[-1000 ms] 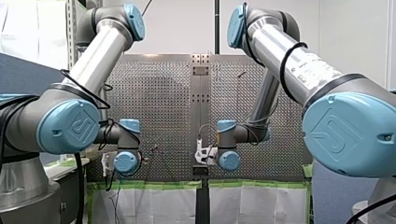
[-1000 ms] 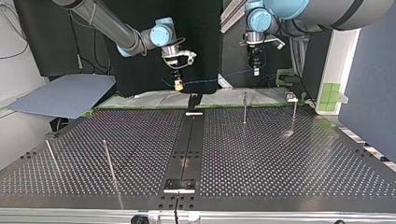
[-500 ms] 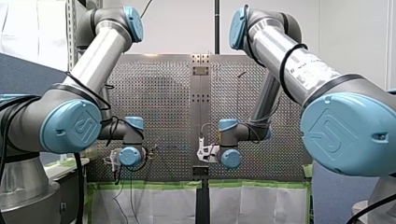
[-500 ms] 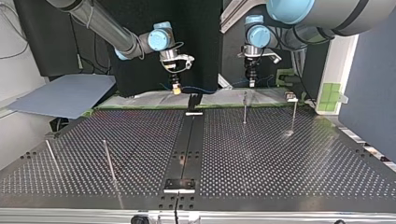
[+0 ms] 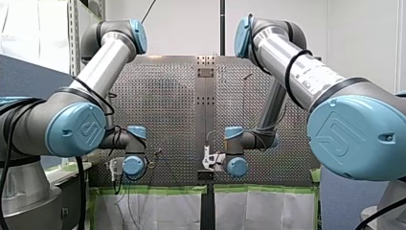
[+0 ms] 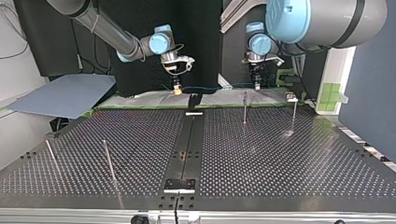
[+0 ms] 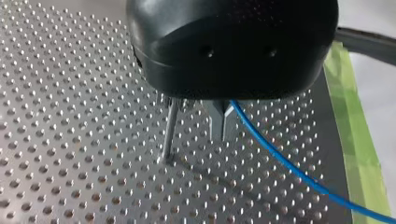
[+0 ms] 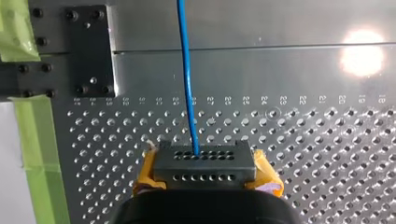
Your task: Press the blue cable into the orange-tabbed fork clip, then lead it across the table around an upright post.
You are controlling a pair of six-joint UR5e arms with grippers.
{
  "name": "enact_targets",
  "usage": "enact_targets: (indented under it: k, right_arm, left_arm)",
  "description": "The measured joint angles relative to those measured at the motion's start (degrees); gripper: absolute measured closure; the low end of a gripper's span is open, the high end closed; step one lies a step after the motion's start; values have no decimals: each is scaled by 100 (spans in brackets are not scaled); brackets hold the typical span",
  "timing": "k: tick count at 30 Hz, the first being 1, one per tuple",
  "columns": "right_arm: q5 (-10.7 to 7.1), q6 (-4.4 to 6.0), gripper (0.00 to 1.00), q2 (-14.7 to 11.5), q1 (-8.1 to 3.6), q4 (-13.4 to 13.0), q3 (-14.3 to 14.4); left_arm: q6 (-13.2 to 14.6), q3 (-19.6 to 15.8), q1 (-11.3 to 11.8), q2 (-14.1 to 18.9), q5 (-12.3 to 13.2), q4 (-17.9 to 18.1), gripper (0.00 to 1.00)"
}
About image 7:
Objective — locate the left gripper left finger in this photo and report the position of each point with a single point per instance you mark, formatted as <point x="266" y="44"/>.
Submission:
<point x="216" y="119"/>

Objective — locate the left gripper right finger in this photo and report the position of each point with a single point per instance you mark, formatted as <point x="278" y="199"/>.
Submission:
<point x="228" y="124"/>

